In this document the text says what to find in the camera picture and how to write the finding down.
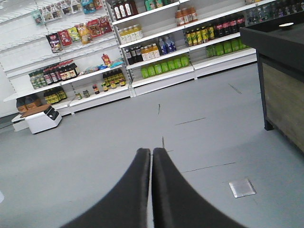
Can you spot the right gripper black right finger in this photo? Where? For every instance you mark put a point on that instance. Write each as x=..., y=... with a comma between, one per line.
x=176, y=204

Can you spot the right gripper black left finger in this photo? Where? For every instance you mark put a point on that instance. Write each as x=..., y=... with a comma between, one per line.
x=125, y=205

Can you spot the silver floor plate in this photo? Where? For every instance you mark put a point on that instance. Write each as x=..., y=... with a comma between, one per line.
x=242, y=188

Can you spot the white box machine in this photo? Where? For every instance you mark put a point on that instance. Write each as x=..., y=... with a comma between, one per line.
x=42, y=118

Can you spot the white supermarket shelving unit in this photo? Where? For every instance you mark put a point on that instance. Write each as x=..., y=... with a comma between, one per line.
x=79, y=54

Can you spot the black wooden produce stand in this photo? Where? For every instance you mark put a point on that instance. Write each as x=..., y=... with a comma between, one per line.
x=280, y=62

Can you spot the small white round dish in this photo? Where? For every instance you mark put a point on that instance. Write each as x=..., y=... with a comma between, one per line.
x=286, y=25

